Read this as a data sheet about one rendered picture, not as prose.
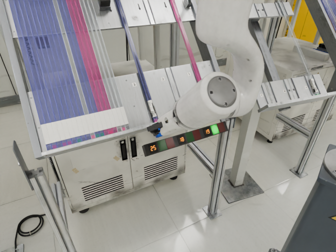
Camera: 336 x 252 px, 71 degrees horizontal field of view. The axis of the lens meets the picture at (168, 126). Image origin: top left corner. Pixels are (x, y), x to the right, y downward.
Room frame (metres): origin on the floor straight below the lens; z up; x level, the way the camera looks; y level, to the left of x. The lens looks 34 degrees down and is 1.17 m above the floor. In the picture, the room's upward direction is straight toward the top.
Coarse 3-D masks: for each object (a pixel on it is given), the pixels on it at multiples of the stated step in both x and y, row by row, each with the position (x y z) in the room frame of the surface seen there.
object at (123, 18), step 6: (120, 6) 0.95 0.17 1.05; (120, 12) 0.94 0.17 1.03; (126, 24) 0.91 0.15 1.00; (126, 30) 0.89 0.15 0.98; (132, 42) 0.86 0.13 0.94; (132, 48) 0.85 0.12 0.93; (132, 54) 0.84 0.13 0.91; (138, 60) 0.82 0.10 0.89; (138, 66) 0.80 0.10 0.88; (138, 72) 0.79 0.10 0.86; (144, 78) 0.78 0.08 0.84; (144, 84) 0.76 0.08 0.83; (144, 90) 0.75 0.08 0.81; (156, 120) 0.68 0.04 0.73
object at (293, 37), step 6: (276, 0) 1.21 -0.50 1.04; (282, 6) 1.18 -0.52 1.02; (282, 12) 1.16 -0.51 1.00; (288, 24) 1.11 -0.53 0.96; (288, 30) 1.10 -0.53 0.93; (294, 36) 1.07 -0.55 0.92; (294, 42) 1.05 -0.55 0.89; (300, 48) 1.03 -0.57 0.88; (300, 54) 1.01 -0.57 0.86; (306, 66) 0.97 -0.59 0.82; (306, 72) 0.95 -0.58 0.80
